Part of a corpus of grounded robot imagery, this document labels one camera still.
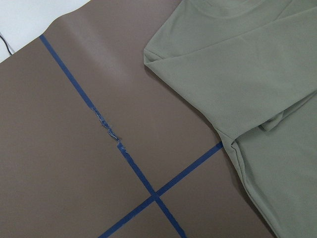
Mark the olive green long-sleeve shirt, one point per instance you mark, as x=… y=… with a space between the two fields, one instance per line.
x=250 y=67

